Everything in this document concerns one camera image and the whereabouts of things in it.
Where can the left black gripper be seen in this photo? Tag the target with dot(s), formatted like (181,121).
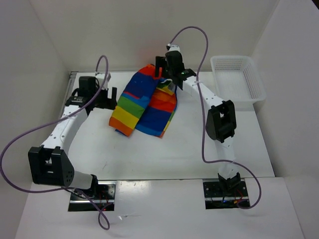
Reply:
(109,103)

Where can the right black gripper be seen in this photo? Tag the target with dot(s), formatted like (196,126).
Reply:
(161,61)

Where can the rainbow striped shorts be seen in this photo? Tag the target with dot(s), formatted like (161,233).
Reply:
(147,104)

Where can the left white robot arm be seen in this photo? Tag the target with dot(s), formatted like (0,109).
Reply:
(49,163)

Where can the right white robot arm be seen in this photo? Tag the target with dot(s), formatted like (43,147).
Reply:
(219,115)

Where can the white plastic basket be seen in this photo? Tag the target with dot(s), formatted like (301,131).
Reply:
(237,79)

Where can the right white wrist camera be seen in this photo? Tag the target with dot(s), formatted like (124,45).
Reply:
(172,47)

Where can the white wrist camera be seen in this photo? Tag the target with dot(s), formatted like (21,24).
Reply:
(103,80)
(172,47)

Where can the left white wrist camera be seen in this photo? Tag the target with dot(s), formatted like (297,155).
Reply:
(103,80)

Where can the aluminium table edge rail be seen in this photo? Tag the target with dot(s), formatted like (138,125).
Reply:
(72,77)

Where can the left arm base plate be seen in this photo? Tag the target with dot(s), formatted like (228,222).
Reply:
(104,199)

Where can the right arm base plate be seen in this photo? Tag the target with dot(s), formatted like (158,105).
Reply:
(215,198)

